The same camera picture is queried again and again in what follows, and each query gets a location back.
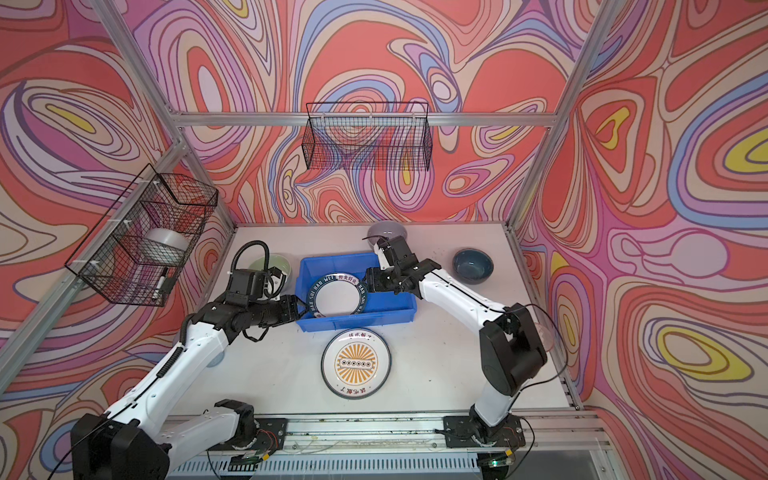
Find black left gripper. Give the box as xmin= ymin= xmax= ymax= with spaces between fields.
xmin=245 ymin=294 xmax=311 ymax=329

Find blue plastic bin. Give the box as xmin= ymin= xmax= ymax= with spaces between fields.
xmin=295 ymin=253 xmax=417 ymax=332

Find green rimmed lettered plate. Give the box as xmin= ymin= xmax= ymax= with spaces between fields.
xmin=307 ymin=273 xmax=368 ymax=317

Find orange sunburst plate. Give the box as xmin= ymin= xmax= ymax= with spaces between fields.
xmin=320 ymin=328 xmax=392 ymax=400

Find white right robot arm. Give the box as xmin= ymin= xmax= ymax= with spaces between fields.
xmin=365 ymin=235 xmax=548 ymax=445

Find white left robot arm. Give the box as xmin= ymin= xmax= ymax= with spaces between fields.
xmin=71 ymin=270 xmax=306 ymax=479

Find grey purple bowl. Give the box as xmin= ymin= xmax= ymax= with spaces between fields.
xmin=365 ymin=221 xmax=408 ymax=247

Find green bowl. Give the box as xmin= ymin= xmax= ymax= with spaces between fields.
xmin=266 ymin=254 xmax=292 ymax=293

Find clear blue plastic cup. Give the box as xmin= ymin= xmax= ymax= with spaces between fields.
xmin=206 ymin=351 xmax=226 ymax=368

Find dark blue bowl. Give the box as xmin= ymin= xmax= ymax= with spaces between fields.
xmin=452 ymin=248 xmax=495 ymax=285

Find white tape roll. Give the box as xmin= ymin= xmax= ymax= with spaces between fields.
xmin=140 ymin=228 xmax=189 ymax=266

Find clear pink plastic cup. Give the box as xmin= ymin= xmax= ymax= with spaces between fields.
xmin=536 ymin=324 xmax=556 ymax=352

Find black wire basket left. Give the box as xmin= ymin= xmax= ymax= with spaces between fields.
xmin=65 ymin=165 xmax=218 ymax=307

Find black wire basket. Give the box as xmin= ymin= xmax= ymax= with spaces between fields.
xmin=65 ymin=165 xmax=218 ymax=307
xmin=301 ymin=100 xmax=433 ymax=172

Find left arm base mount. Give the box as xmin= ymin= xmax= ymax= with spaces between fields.
xmin=208 ymin=417 xmax=288 ymax=454

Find black wire basket back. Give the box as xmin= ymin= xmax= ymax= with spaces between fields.
xmin=301 ymin=100 xmax=433 ymax=172

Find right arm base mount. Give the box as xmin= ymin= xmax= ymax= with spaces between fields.
xmin=435 ymin=414 xmax=527 ymax=451

